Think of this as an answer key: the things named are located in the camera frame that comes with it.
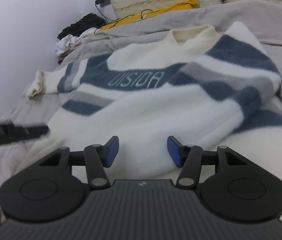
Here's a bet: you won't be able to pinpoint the white blue grey striped sweater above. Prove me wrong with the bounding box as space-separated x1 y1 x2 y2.
19 22 282 180

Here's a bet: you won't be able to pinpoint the white crumpled clothes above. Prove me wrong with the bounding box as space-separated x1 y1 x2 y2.
55 27 99 56

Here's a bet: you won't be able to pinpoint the black garment pile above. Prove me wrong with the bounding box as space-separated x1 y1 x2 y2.
57 13 106 40

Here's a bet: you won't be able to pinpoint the yellow cloth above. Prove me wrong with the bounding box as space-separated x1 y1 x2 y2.
99 0 200 31

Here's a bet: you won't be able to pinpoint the grey bed cover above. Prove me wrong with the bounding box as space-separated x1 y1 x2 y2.
0 0 282 221

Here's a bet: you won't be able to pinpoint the black cable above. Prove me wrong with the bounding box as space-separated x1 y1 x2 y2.
93 3 154 34

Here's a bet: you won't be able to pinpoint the black wall socket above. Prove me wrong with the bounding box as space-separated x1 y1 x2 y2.
95 0 111 8

